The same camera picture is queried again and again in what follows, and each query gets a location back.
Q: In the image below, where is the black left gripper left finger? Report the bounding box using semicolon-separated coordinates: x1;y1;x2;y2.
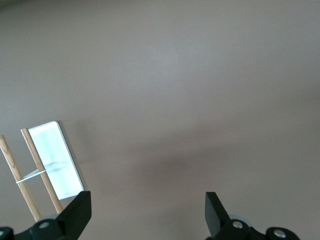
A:
13;191;92;240

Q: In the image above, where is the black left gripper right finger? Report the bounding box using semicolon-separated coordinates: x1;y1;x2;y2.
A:
205;191;266;240

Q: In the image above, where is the white rectangular tray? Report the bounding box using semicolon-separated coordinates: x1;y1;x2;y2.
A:
0;120;85;222

